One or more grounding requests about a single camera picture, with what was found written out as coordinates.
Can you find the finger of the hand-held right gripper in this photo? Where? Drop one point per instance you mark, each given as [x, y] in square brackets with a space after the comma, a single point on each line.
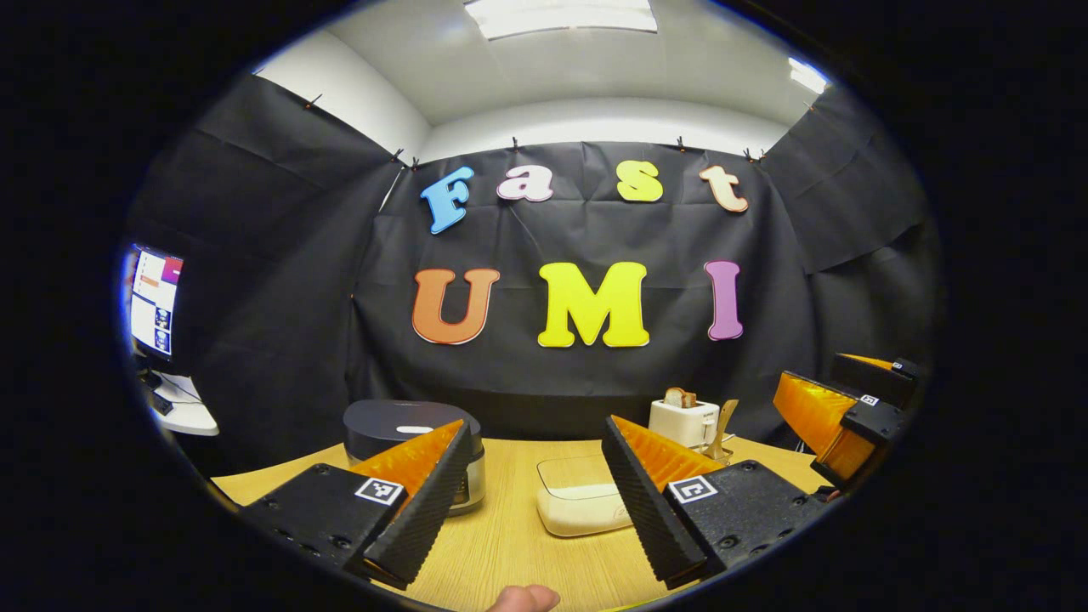
[875, 378]
[820, 421]

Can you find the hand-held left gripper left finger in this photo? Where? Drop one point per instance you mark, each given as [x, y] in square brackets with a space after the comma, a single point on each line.
[429, 510]

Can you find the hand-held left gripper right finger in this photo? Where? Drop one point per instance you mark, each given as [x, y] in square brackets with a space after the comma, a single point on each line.
[646, 501]

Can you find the clear plastic rice box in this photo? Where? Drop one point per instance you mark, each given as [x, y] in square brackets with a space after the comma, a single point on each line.
[578, 472]

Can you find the wooden spoon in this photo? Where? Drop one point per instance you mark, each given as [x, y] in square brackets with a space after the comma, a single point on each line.
[725, 421]

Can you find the silver black rice cooker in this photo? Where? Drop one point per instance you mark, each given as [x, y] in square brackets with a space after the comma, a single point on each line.
[382, 425]

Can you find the white toaster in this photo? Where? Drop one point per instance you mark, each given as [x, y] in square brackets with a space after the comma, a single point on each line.
[680, 423]

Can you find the toasted bread slice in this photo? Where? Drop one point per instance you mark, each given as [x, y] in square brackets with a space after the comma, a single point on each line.
[680, 398]

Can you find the white side table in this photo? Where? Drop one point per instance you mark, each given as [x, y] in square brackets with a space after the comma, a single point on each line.
[191, 416]

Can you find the black backdrop cloth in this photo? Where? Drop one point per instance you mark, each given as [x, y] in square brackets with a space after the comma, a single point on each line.
[280, 297]

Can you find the ceiling light panel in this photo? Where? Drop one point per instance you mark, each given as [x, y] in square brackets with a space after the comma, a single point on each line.
[561, 17]
[807, 75]

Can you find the computer monitor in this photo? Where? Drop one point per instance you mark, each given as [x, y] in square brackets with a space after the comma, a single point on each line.
[155, 302]

